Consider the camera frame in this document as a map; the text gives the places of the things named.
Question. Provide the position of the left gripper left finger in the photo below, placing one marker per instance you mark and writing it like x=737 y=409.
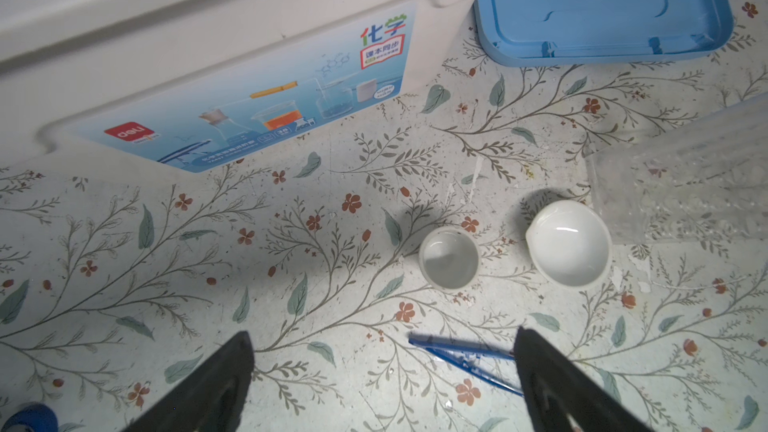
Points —
x=211 y=398

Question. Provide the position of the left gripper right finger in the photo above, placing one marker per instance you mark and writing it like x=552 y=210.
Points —
x=559 y=396

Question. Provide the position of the blue tweezers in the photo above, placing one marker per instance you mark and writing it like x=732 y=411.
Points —
x=470 y=357

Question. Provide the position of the larger white evaporating dish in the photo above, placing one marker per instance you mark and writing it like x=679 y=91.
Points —
x=570 y=245

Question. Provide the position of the small white dish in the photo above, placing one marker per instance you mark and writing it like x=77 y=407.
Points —
x=449 y=259

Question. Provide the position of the clear acrylic tube rack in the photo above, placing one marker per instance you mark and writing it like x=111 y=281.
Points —
x=704 y=181

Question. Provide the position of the white plastic storage bin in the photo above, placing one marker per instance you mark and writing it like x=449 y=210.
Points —
x=160 y=89

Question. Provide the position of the blue plastic bin lid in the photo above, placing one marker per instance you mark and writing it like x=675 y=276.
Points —
x=518 y=33

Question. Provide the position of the blue handled tool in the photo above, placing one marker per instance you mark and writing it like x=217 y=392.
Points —
x=36 y=417

